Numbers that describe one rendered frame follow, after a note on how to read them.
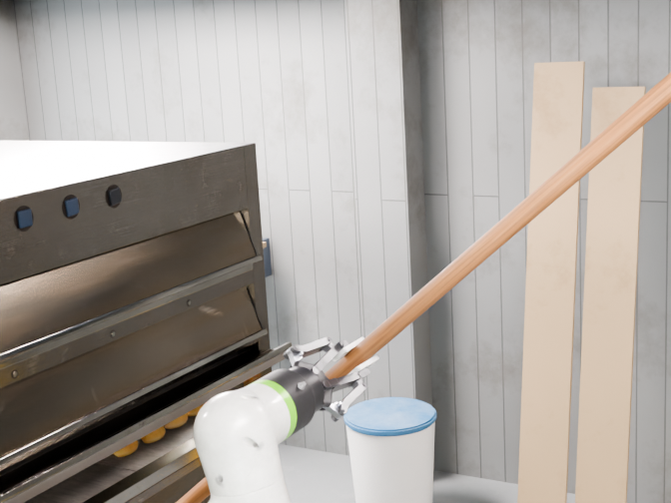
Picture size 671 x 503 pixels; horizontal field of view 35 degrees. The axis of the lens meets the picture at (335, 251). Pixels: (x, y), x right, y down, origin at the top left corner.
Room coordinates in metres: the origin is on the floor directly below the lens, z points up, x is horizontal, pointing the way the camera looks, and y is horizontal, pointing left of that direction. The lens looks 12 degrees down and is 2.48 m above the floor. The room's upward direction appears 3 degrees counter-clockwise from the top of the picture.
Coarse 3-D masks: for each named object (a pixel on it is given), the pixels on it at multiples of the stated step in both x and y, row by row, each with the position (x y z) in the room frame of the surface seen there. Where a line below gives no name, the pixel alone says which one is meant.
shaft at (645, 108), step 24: (648, 96) 1.40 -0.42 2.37; (624, 120) 1.41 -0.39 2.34; (648, 120) 1.40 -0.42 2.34; (600, 144) 1.42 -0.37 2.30; (576, 168) 1.44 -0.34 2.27; (552, 192) 1.46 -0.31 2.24; (528, 216) 1.48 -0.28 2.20; (480, 240) 1.52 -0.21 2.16; (504, 240) 1.50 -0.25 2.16; (456, 264) 1.53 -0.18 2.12; (432, 288) 1.55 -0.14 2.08; (408, 312) 1.57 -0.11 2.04; (384, 336) 1.59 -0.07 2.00; (360, 360) 1.62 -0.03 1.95
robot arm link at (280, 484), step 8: (280, 480) 1.31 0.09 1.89; (264, 488) 1.28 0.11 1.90; (272, 488) 1.29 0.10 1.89; (280, 488) 1.30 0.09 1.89; (216, 496) 1.29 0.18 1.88; (232, 496) 1.28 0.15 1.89; (240, 496) 1.28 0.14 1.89; (248, 496) 1.28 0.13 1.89; (256, 496) 1.28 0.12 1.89; (264, 496) 1.28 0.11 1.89; (272, 496) 1.29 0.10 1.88; (280, 496) 1.30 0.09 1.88; (288, 496) 1.32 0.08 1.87
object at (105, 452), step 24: (240, 360) 3.39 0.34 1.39; (192, 384) 3.18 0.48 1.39; (144, 408) 2.99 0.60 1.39; (192, 408) 2.95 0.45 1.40; (96, 432) 2.82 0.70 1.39; (144, 432) 2.77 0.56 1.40; (48, 456) 2.66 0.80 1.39; (96, 456) 2.60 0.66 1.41; (0, 480) 2.53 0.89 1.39; (48, 480) 2.46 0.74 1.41
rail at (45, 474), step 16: (272, 352) 3.33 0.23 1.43; (240, 368) 3.18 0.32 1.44; (208, 384) 3.05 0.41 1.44; (176, 400) 2.92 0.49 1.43; (192, 400) 2.96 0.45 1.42; (160, 416) 2.83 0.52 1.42; (128, 432) 2.72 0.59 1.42; (96, 448) 2.61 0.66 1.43; (64, 464) 2.51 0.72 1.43; (32, 480) 2.42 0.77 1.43; (0, 496) 2.33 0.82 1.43
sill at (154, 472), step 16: (176, 448) 3.18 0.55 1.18; (192, 448) 3.17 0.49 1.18; (160, 464) 3.06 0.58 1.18; (176, 464) 3.09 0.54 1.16; (128, 480) 2.95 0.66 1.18; (144, 480) 2.96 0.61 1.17; (160, 480) 3.02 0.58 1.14; (96, 496) 2.85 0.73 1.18; (112, 496) 2.85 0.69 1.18; (128, 496) 2.90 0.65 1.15
